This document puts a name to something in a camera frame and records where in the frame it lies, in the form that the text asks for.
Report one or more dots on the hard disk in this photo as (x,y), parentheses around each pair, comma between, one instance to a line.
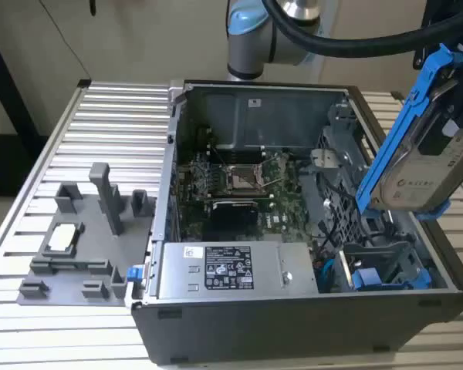
(416,173)

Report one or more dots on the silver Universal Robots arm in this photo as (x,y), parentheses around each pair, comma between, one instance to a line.
(251,46)

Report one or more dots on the metal disk bay cage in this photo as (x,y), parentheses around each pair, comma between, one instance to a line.
(347,204)

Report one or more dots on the blue disk carrier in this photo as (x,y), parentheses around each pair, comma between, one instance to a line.
(366,278)

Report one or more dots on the green motherboard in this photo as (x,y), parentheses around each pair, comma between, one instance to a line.
(285,200)

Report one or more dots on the CPU socket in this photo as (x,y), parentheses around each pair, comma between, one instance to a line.
(243,179)

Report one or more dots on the black graphics card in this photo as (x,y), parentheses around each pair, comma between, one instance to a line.
(235,216)

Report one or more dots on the black open PC case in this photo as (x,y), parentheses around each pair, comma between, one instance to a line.
(254,331)

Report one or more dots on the silver power supply unit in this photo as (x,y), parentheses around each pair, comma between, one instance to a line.
(177,277)

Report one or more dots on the small black hanging object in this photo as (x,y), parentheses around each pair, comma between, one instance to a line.
(93,7)

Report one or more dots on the blue case latch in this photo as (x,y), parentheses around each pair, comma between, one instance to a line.
(134,275)

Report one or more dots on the grey parts rack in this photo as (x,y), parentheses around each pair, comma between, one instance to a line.
(92,270)

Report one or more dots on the silver CPU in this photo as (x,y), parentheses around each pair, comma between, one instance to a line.
(61,236)

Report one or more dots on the black desk frame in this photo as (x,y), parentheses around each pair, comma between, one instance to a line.
(4,165)

